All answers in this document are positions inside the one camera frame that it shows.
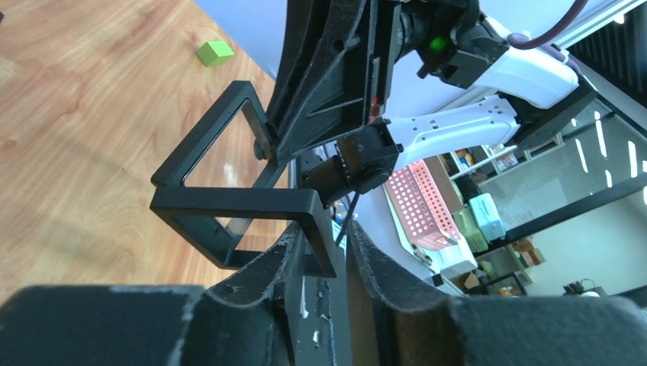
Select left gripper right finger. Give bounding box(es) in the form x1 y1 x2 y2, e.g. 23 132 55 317
346 222 646 365

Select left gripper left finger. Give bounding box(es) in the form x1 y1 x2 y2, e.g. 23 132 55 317
1 223 304 365

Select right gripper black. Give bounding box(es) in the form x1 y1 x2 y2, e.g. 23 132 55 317
265 1 430 162

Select black square frame box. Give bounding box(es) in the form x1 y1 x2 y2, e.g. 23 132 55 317
150 81 336 278

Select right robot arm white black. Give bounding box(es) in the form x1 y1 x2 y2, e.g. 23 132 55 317
254 1 597 206

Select green block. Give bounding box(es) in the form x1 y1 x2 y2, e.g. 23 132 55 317
195 40 235 67

